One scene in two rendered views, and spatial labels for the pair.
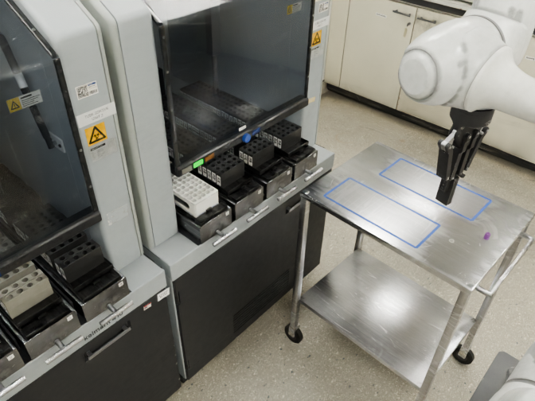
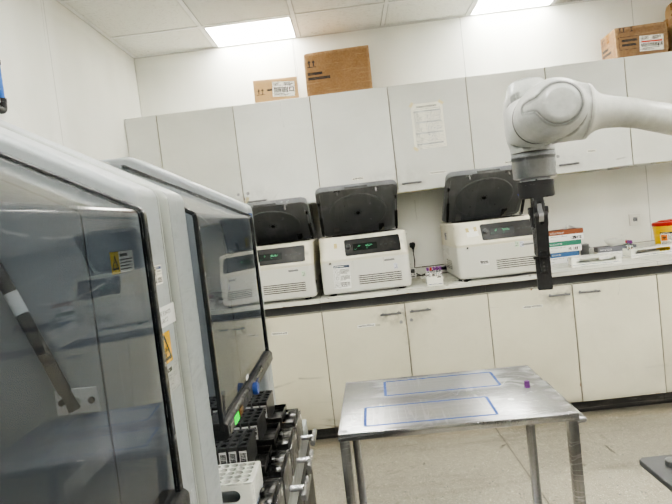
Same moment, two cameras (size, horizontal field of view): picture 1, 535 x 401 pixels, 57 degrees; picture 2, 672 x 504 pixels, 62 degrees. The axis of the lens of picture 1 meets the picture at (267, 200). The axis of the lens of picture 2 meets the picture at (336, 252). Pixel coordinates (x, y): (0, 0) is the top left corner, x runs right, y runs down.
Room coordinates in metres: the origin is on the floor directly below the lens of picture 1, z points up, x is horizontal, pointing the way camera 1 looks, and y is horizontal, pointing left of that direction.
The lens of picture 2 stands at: (0.17, 0.72, 1.35)
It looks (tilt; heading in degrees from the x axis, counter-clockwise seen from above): 3 degrees down; 321
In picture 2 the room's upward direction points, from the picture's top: 7 degrees counter-clockwise
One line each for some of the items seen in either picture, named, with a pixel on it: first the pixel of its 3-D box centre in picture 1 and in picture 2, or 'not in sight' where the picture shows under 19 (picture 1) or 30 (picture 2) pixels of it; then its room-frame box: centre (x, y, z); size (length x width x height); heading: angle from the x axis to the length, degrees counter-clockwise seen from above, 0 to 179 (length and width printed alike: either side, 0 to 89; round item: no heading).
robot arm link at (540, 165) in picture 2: not in sight; (533, 167); (0.82, -0.38, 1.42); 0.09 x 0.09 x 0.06
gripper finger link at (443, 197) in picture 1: (445, 188); (544, 273); (0.82, -0.37, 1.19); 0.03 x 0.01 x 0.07; 36
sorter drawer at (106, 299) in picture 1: (44, 240); not in sight; (1.05, 0.66, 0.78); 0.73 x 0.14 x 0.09; 49
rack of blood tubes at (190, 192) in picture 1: (176, 185); (188, 492); (1.27, 0.30, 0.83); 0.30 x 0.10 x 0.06; 49
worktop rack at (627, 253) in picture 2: not in sight; (648, 250); (1.72, -3.17, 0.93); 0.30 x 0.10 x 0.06; 52
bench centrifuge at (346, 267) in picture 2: not in sight; (360, 236); (2.94, -1.75, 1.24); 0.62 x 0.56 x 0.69; 140
